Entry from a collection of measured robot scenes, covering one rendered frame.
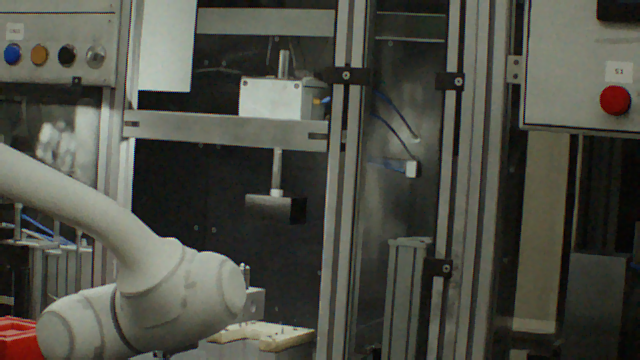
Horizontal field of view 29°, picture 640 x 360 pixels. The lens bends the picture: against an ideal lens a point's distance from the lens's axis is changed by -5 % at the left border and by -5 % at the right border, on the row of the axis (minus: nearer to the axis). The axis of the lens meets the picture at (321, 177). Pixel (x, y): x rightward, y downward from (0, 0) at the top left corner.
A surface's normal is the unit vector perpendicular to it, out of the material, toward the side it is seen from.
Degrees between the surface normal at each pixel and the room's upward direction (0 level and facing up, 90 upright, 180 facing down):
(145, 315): 119
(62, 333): 86
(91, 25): 90
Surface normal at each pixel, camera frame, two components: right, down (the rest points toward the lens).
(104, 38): -0.42, 0.02
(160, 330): -0.21, 0.55
